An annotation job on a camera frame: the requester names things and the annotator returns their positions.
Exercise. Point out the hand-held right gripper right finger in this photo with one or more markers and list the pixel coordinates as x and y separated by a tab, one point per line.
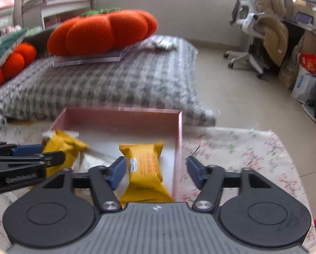
195	171

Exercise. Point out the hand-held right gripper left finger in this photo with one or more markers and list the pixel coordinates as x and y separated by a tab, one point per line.
117	171

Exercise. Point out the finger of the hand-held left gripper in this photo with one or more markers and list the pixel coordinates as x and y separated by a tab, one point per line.
27	149
49	157

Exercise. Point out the yellow snack packet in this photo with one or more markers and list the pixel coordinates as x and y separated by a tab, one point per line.
60	144
144	165

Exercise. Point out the pink cardboard box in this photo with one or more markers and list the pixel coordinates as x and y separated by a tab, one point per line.
126	117

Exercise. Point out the floral printed cloth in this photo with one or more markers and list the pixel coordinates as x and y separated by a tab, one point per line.
240	148

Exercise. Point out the grey checked blanket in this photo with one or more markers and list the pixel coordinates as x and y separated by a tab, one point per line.
120	84

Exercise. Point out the small orange pumpkin cushion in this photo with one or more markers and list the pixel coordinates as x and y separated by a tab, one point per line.
15	60

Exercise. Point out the grey flat book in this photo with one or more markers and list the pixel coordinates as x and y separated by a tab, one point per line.
94	59

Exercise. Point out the small grey white object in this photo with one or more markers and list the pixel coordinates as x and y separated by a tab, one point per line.
162	45

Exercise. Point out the large orange pumpkin cushion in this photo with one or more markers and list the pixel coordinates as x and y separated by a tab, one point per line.
99	30

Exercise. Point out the white blue shopping bag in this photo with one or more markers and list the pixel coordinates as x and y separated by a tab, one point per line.
304	84

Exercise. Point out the brown paper bag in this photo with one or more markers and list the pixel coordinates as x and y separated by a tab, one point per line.
290	68

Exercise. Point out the stack of books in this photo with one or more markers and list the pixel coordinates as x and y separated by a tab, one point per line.
32	1

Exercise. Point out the white bookshelf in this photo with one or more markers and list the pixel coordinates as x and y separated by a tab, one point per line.
68	6

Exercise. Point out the red plastic bag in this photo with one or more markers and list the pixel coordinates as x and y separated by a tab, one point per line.
311	63

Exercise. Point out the white office chair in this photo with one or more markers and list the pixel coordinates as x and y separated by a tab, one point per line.
244	18

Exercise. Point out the beige fleece coat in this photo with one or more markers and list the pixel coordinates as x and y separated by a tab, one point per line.
274	31

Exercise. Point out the wooden desk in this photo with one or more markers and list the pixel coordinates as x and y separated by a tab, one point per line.
310	29

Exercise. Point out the purple laptop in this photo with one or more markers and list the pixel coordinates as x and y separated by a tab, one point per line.
303	18

